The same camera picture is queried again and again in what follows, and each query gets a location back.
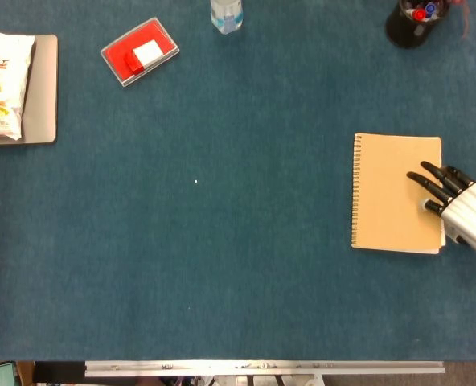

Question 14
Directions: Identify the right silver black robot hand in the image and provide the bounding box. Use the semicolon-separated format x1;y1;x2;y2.
405;160;476;258

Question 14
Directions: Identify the kraft cover spiral notebook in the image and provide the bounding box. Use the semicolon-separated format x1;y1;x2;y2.
350;133;447;255

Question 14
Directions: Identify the black mesh pen holder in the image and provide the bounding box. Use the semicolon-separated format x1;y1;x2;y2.
384;0;450;50

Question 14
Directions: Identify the blue felt table cloth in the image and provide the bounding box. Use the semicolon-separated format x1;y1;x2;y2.
0;0;476;362

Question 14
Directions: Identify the clear water bottle blue label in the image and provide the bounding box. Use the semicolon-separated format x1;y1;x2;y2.
210;0;244;35

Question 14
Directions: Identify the small red white box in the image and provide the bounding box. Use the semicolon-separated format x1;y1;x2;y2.
123;39;164;76

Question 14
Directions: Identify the red ink pad tray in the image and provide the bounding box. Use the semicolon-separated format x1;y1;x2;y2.
100;16;181;88

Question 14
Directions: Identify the grey tray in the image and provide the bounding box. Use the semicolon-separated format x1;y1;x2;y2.
0;34;59;146

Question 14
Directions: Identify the white snack bag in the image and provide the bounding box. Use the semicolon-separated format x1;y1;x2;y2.
0;31;36;141

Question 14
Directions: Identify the aluminium table edge rail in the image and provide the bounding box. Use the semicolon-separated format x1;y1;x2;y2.
84;360;446;378

